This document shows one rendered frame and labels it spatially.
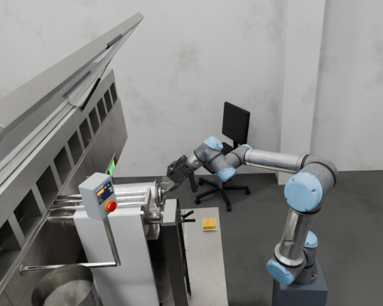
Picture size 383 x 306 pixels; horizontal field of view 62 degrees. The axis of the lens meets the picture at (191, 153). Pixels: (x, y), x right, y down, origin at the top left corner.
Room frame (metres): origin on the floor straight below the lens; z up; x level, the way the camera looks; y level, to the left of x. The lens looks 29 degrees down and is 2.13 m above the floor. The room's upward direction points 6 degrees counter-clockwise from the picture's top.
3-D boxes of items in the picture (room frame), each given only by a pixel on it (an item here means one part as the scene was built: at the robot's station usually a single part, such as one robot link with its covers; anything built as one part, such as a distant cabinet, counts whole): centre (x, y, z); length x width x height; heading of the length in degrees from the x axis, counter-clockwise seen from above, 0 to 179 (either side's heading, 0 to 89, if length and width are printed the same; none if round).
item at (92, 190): (0.67, 0.24, 1.66); 0.07 x 0.07 x 0.10; 61
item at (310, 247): (1.00, -0.44, 1.07); 0.13 x 0.12 x 0.14; 132
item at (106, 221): (0.68, 0.25, 1.51); 0.02 x 0.02 x 0.20
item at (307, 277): (1.00, -0.44, 0.95); 0.15 x 0.15 x 0.10
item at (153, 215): (0.97, 0.17, 1.33); 0.06 x 0.06 x 0.06; 87
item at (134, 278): (0.90, 0.36, 1.17); 0.34 x 0.05 x 0.54; 87
